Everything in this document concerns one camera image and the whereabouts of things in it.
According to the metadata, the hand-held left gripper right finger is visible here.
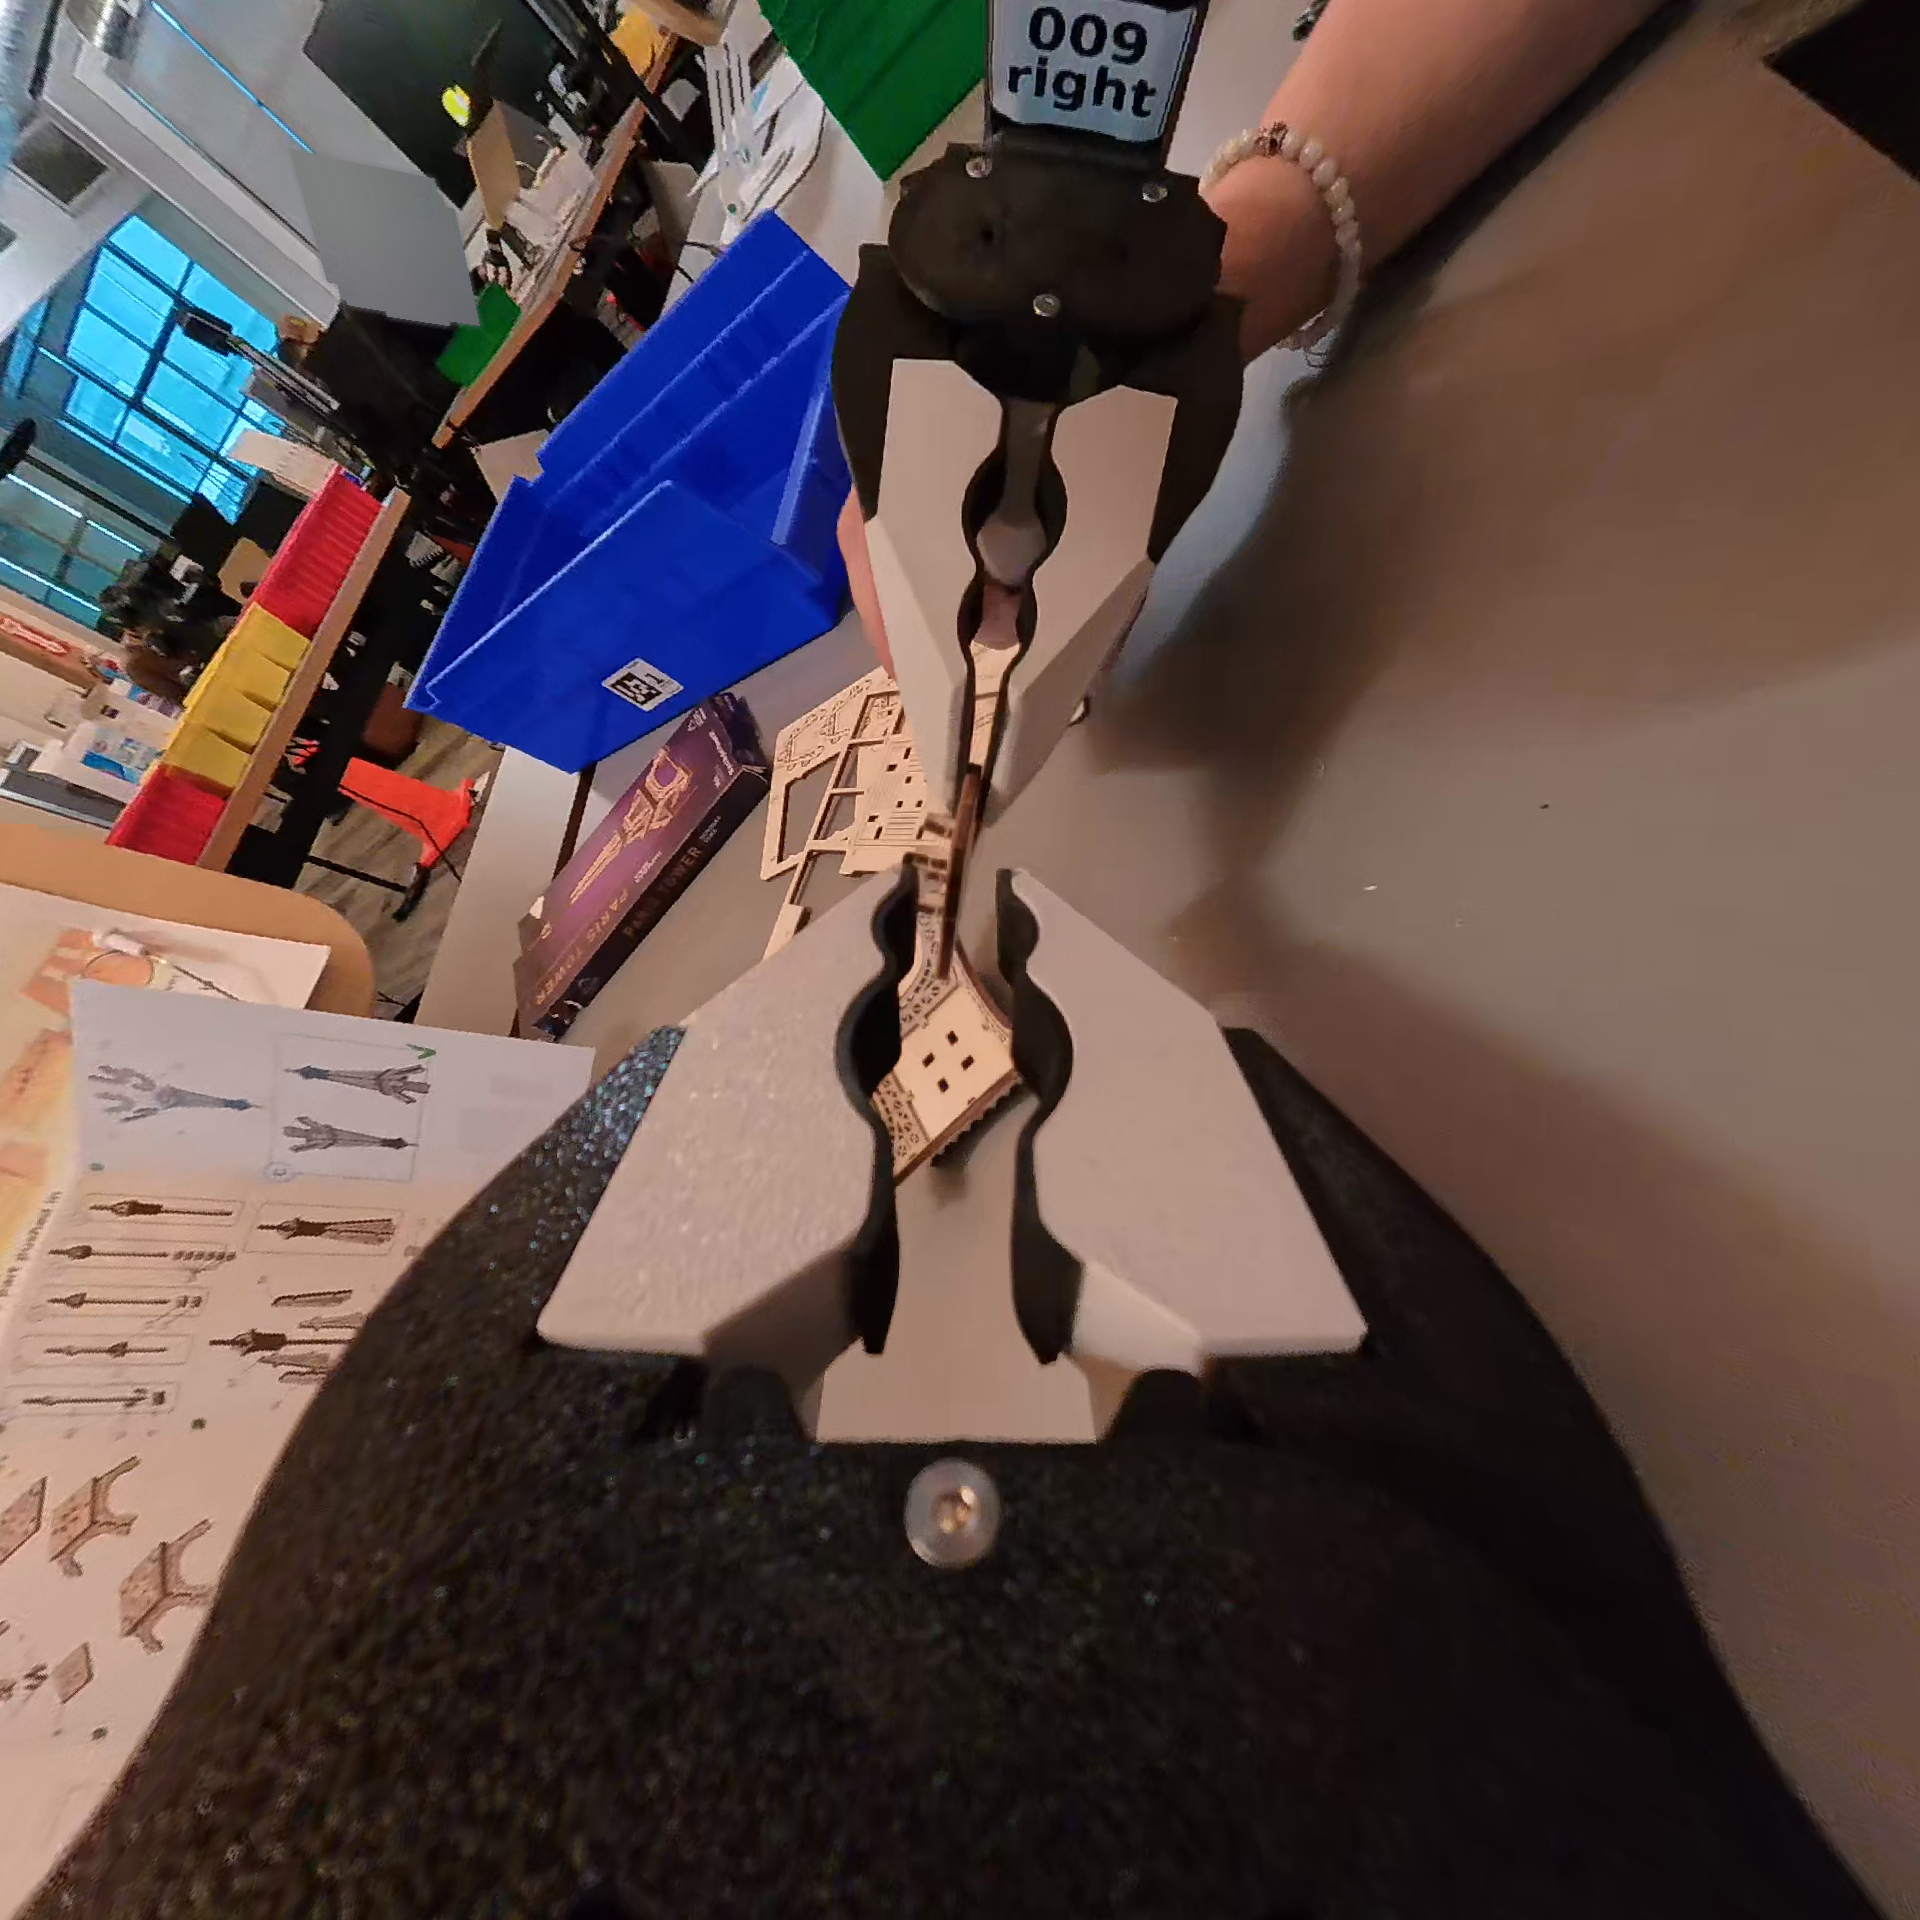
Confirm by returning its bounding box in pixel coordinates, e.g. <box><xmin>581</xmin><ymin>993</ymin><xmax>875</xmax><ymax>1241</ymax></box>
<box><xmin>996</xmin><ymin>867</ymin><xmax>1369</xmax><ymax>1373</ymax></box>

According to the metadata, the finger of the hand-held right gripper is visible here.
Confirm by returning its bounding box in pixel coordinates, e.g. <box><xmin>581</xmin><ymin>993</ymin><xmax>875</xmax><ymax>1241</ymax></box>
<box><xmin>872</xmin><ymin>357</ymin><xmax>1004</xmax><ymax>825</ymax></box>
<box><xmin>976</xmin><ymin>386</ymin><xmax>1180</xmax><ymax>818</ymax></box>

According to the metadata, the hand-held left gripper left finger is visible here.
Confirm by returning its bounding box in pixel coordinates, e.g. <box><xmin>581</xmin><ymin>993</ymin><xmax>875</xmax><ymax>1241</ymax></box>
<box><xmin>535</xmin><ymin>861</ymin><xmax>921</xmax><ymax>1356</ymax></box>

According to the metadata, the wooden arch leg piece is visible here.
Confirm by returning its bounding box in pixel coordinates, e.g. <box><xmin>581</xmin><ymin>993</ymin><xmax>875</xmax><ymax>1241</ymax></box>
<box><xmin>911</xmin><ymin>639</ymin><xmax>1015</xmax><ymax>977</ymax></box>

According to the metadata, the person's right forearm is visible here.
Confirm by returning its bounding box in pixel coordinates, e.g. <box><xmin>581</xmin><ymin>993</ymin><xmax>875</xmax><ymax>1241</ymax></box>
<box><xmin>1245</xmin><ymin>0</ymin><xmax>1689</xmax><ymax>354</ymax></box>

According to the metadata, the person's right hand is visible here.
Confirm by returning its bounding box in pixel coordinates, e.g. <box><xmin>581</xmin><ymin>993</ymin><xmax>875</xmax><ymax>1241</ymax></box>
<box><xmin>837</xmin><ymin>167</ymin><xmax>1340</xmax><ymax>688</ymax></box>

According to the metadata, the large green box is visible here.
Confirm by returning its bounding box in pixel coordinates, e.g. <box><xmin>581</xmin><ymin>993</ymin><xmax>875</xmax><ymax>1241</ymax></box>
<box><xmin>757</xmin><ymin>0</ymin><xmax>992</xmax><ymax>175</ymax></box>

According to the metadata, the wooden puzzle parts sheet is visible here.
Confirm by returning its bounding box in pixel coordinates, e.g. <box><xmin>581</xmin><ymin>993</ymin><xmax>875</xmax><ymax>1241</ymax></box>
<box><xmin>757</xmin><ymin>669</ymin><xmax>968</xmax><ymax>962</ymax></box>

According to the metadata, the blue plastic bin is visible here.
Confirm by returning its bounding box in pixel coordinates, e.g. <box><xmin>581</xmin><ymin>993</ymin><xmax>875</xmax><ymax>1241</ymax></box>
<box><xmin>404</xmin><ymin>210</ymin><xmax>860</xmax><ymax>777</ymax></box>

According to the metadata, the purple puzzle box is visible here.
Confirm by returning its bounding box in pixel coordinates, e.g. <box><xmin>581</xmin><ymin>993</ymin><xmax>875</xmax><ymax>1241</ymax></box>
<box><xmin>512</xmin><ymin>693</ymin><xmax>777</xmax><ymax>1040</ymax></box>

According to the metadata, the folded paper instruction sheet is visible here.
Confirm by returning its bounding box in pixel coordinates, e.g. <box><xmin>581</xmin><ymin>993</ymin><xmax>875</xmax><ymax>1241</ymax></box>
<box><xmin>0</xmin><ymin>882</ymin><xmax>597</xmax><ymax>1920</ymax></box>

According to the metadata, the small green box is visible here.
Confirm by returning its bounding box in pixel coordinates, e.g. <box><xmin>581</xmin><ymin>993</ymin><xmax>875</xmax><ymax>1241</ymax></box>
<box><xmin>435</xmin><ymin>285</ymin><xmax>519</xmax><ymax>385</ymax></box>

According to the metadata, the orange plastic stand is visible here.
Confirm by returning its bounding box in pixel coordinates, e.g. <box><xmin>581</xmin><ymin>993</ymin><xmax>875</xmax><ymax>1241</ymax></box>
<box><xmin>336</xmin><ymin>757</ymin><xmax>483</xmax><ymax>881</ymax></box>

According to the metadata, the brown board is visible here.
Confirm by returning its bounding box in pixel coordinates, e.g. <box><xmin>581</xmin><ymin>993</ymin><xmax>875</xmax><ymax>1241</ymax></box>
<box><xmin>0</xmin><ymin>823</ymin><xmax>377</xmax><ymax>1021</ymax></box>

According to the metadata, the rack of red yellow bins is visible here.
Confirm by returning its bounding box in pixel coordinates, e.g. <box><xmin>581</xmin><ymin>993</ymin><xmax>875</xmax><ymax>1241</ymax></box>
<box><xmin>104</xmin><ymin>477</ymin><xmax>413</xmax><ymax>875</ymax></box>

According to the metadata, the large glass window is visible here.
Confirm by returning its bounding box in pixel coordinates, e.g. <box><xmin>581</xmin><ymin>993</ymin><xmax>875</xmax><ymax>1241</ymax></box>
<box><xmin>0</xmin><ymin>210</ymin><xmax>287</xmax><ymax>602</ymax></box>

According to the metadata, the white bead bracelet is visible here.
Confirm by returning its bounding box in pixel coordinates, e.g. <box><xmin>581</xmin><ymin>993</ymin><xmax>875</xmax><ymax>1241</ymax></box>
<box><xmin>1197</xmin><ymin>120</ymin><xmax>1367</xmax><ymax>360</ymax></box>

